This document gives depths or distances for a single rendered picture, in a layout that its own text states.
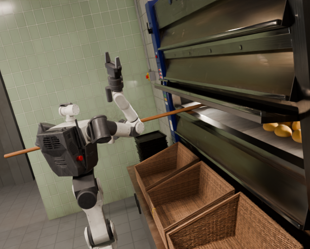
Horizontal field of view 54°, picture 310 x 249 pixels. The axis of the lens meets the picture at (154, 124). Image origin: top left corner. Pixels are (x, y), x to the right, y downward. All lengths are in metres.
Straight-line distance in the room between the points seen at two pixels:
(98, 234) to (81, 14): 2.42
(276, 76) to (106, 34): 2.67
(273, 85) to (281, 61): 0.10
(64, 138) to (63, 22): 2.12
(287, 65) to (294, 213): 0.60
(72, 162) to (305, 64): 1.29
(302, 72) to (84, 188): 1.33
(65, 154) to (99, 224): 0.59
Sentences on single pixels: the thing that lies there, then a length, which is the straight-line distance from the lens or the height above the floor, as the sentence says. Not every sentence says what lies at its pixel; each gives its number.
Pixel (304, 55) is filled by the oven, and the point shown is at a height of 1.60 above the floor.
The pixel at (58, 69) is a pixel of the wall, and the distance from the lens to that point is 3.66.
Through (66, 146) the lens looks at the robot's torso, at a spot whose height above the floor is 1.31.
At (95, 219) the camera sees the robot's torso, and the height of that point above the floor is 0.74.
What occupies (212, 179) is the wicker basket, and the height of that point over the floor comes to 0.79.
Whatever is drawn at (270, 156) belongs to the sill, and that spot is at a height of 1.16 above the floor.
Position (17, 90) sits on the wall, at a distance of 3.74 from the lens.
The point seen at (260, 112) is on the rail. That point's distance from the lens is 1.13.
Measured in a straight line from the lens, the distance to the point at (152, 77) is 3.37.
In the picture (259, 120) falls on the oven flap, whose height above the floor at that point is 1.41.
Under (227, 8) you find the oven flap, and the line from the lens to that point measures 1.58.
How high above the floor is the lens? 1.72
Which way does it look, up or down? 13 degrees down
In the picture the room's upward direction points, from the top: 12 degrees counter-clockwise
